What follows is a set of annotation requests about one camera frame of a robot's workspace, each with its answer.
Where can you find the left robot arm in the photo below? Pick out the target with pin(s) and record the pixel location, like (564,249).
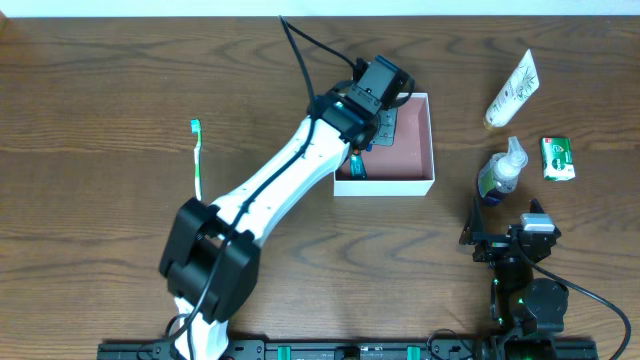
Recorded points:
(211,259)

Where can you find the green soap bar package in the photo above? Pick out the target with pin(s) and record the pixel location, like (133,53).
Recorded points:
(557,159)

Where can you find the white botanical lotion tube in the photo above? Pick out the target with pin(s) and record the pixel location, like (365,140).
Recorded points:
(518,88)

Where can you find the green white toothbrush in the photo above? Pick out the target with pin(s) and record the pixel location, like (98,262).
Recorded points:
(197,130)

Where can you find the clear pump soap bottle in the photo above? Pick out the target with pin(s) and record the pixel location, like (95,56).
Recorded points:
(499,177)

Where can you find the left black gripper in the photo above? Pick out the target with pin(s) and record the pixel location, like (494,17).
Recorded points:
(386,128)

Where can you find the red green toothpaste tube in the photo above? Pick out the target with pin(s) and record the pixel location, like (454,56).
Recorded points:
(357,167)

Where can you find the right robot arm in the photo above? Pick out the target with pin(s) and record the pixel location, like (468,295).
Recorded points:
(529,311)

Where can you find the black mounting rail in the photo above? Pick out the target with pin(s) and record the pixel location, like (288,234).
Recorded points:
(432,349)

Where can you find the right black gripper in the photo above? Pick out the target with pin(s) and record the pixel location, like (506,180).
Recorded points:
(493,238)

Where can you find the white cardboard box pink interior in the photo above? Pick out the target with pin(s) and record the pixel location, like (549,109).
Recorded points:
(400,159)

